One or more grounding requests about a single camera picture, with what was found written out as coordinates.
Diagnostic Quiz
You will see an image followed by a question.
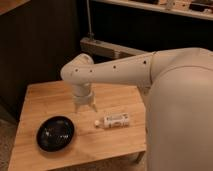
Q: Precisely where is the black ceramic bowl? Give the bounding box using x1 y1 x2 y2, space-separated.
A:
36 116 75 152

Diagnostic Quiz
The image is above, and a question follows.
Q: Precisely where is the white plastic bottle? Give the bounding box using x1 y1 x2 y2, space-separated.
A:
94 113 130 129

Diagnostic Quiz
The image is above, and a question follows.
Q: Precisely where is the wooden beam shelf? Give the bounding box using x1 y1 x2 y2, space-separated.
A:
80 37 144 59

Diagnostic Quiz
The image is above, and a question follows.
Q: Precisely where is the metal pole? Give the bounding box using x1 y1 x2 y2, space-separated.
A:
86 0 94 41

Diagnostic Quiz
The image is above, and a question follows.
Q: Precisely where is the upper wooden shelf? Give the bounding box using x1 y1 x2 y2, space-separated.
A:
94 0 213 21

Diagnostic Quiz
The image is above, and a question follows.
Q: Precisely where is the wooden table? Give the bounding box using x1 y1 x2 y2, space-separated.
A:
8 81 146 171

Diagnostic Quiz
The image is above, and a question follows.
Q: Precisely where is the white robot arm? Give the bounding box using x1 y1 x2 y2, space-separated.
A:
61 48 213 171

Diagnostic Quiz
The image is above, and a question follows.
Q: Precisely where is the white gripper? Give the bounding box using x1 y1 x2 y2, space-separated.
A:
73 92 98 113

